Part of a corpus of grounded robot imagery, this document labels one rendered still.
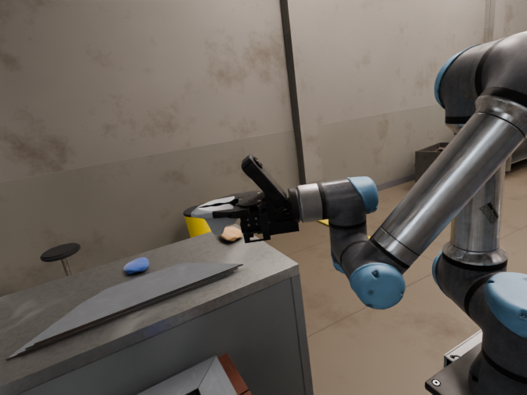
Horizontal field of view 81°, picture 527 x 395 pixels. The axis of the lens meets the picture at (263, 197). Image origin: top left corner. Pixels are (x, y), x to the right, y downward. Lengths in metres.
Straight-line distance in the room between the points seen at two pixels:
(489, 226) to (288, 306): 0.77
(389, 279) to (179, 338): 0.77
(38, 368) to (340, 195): 0.91
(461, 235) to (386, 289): 0.28
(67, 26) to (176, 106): 1.25
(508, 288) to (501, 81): 0.35
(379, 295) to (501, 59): 0.39
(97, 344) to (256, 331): 0.52
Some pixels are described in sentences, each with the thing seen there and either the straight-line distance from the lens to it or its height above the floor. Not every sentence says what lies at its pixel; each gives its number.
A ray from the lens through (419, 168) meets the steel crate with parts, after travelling 5.68.
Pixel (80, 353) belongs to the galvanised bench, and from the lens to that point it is 1.08.
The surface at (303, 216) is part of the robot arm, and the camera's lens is 0.59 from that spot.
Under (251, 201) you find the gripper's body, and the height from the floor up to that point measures 1.46.
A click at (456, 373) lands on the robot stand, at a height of 1.04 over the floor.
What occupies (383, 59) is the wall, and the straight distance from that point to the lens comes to 5.65.
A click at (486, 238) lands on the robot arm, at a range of 0.75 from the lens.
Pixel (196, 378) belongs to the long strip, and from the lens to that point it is 1.11.
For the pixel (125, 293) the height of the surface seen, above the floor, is 1.07.
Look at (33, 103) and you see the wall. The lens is 3.88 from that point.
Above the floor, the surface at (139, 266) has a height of 1.08.
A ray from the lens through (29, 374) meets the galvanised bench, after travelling 1.11.
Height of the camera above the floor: 1.63
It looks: 16 degrees down
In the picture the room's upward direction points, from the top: 8 degrees counter-clockwise
